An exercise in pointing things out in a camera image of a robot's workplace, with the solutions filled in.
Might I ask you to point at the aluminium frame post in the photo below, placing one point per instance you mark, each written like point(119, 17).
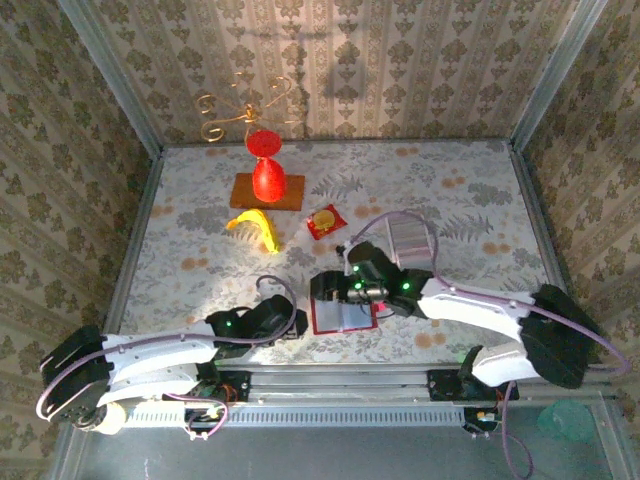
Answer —
point(115, 80)
point(555, 75)

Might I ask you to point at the red leather card holder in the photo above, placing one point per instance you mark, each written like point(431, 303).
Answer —
point(345, 317)

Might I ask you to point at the small controller board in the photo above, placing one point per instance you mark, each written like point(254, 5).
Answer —
point(480, 419)
point(205, 417)

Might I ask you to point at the red goblet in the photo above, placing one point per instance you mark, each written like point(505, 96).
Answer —
point(269, 182)

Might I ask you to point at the yellow banana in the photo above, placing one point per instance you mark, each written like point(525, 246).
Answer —
point(270, 232)

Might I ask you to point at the red snack packet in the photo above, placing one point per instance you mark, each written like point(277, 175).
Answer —
point(325, 222)

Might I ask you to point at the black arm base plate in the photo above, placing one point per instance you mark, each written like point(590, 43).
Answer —
point(445, 385)
point(240, 387)

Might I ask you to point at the aluminium frame rail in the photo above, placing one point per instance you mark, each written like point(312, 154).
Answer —
point(340, 382)

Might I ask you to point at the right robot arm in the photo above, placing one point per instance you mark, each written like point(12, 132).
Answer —
point(475, 310)

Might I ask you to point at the white card rack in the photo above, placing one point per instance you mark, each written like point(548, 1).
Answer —
point(410, 240)

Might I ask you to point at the brown wooden board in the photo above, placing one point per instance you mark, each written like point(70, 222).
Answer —
point(242, 195)

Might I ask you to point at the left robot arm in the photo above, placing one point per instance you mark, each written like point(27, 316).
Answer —
point(160, 355)

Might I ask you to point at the green glass cup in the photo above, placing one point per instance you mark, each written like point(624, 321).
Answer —
point(565, 420)

